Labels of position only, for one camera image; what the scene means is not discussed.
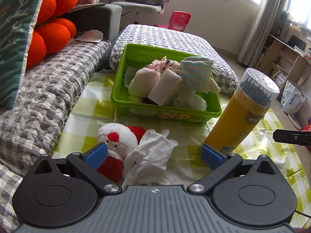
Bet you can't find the book on sofa armrest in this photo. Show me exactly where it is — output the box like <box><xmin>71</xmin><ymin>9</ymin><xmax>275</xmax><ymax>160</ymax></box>
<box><xmin>68</xmin><ymin>2</ymin><xmax>106</xmax><ymax>13</ymax></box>

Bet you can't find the white scalloped paper fan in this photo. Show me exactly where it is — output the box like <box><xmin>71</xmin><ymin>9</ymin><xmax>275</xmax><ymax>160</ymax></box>
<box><xmin>75</xmin><ymin>30</ymin><xmax>103</xmax><ymax>43</ymax></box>

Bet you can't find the orange segmented plush pillow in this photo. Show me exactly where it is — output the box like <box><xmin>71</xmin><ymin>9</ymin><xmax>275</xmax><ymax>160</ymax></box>
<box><xmin>26</xmin><ymin>0</ymin><xmax>78</xmax><ymax>68</ymax></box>

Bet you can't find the wooden desk with shelves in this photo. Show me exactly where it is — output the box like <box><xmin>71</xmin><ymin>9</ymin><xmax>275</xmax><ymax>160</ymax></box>
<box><xmin>258</xmin><ymin>11</ymin><xmax>309</xmax><ymax>83</ymax></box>

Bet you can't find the santa claus plush toy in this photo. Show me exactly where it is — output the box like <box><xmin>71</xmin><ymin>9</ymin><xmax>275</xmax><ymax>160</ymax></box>
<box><xmin>97</xmin><ymin>123</ymin><xmax>146</xmax><ymax>183</ymax></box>

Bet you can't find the white cloth glove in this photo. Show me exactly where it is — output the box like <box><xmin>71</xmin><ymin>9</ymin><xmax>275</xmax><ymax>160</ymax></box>
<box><xmin>122</xmin><ymin>129</ymin><xmax>179</xmax><ymax>190</ymax></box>

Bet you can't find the green plastic storage bin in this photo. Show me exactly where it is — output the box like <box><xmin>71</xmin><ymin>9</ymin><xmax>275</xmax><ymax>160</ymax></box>
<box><xmin>111</xmin><ymin>44</ymin><xmax>222</xmax><ymax>124</ymax></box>

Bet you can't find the dark green patterned cushion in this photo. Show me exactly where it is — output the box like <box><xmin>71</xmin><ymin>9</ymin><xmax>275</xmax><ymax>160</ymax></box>
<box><xmin>1</xmin><ymin>0</ymin><xmax>43</xmax><ymax>109</ymax></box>

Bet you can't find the black laptop on desk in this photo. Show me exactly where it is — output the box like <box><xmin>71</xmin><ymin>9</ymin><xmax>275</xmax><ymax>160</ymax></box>
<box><xmin>287</xmin><ymin>35</ymin><xmax>306</xmax><ymax>52</ymax></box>

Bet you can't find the white rectangular sponge block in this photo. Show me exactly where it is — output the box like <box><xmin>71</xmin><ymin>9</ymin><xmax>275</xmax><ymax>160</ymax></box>
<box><xmin>148</xmin><ymin>69</ymin><xmax>182</xmax><ymax>106</ymax></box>

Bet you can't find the grey window curtain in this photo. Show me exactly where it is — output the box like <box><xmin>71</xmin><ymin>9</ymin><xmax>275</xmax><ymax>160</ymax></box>
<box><xmin>238</xmin><ymin>0</ymin><xmax>286</xmax><ymax>68</ymax></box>

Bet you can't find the white paper shopping bag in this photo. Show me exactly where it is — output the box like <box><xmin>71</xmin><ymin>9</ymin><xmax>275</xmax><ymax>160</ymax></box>
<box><xmin>280</xmin><ymin>81</ymin><xmax>305</xmax><ymax>116</ymax></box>

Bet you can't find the pastel checkered cloth doll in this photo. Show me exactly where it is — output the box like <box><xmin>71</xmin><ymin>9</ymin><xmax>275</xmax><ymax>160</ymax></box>
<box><xmin>176</xmin><ymin>56</ymin><xmax>221</xmax><ymax>94</ymax></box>

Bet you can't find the yellow cylinder clear-lid container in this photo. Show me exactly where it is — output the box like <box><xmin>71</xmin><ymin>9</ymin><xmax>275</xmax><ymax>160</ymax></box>
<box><xmin>204</xmin><ymin>68</ymin><xmax>280</xmax><ymax>153</ymax></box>

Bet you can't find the pink fluffy plush toy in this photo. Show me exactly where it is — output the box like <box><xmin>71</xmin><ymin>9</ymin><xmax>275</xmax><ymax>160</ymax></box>
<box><xmin>128</xmin><ymin>56</ymin><xmax>167</xmax><ymax>103</ymax></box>

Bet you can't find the yellow checkered plastic tablecloth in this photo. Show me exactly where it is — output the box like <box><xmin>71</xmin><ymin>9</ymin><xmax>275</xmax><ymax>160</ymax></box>
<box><xmin>53</xmin><ymin>73</ymin><xmax>310</xmax><ymax>214</ymax></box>

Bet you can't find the grey patterned ottoman cushion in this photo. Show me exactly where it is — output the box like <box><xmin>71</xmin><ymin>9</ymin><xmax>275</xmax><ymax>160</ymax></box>
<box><xmin>109</xmin><ymin>24</ymin><xmax>240</xmax><ymax>94</ymax></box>

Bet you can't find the grey sofa with quilted cover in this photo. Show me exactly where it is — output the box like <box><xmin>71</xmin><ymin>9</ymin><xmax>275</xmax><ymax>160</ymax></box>
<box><xmin>1</xmin><ymin>4</ymin><xmax>122</xmax><ymax>232</ymax></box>

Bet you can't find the red plastic child chair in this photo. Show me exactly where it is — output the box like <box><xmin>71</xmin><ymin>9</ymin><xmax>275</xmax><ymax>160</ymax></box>
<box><xmin>155</xmin><ymin>11</ymin><xmax>191</xmax><ymax>32</ymax></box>

